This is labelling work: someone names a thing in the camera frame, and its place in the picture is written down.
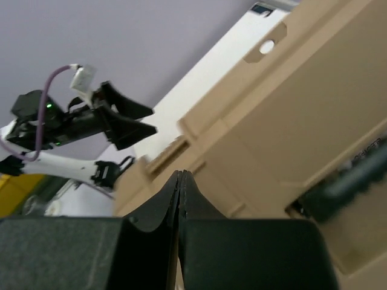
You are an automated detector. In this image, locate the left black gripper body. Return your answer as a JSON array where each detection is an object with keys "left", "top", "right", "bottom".
[{"left": 5, "top": 90, "right": 109, "bottom": 150}]

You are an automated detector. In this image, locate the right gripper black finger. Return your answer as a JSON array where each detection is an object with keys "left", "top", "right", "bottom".
[{"left": 1, "top": 171, "right": 181, "bottom": 289}]

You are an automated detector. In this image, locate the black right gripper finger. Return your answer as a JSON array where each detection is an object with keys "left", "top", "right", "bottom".
[
  {"left": 101, "top": 107, "right": 157, "bottom": 150},
  {"left": 100, "top": 81, "right": 154, "bottom": 120}
]

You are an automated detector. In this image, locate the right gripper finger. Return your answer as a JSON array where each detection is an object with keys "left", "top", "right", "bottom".
[{"left": 179, "top": 171, "right": 339, "bottom": 290}]

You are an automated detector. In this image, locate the tan plastic toolbox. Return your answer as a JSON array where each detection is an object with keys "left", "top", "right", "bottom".
[{"left": 114, "top": 1, "right": 386, "bottom": 283}]

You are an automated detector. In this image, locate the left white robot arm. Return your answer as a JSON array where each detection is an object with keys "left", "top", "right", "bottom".
[{"left": 1, "top": 82, "right": 157, "bottom": 191}]

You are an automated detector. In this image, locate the yellow object in background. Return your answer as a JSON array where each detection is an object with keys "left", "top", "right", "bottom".
[{"left": 0, "top": 174, "right": 45, "bottom": 218}]

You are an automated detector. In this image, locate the blue label sticker left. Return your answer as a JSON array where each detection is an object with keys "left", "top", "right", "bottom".
[{"left": 250, "top": 3, "right": 276, "bottom": 18}]

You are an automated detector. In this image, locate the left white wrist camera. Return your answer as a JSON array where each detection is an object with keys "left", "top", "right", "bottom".
[{"left": 70, "top": 64, "right": 96, "bottom": 106}]

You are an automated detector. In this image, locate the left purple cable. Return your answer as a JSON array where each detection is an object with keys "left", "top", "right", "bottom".
[{"left": 0, "top": 65, "right": 75, "bottom": 163}]

